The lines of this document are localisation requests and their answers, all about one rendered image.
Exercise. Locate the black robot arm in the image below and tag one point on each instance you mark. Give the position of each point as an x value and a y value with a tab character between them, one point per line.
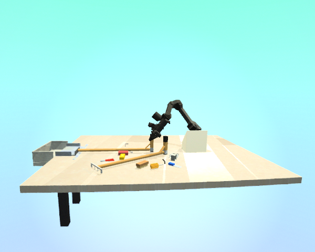
164	118

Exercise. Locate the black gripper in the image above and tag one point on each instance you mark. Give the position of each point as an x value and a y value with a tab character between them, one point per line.
156	133

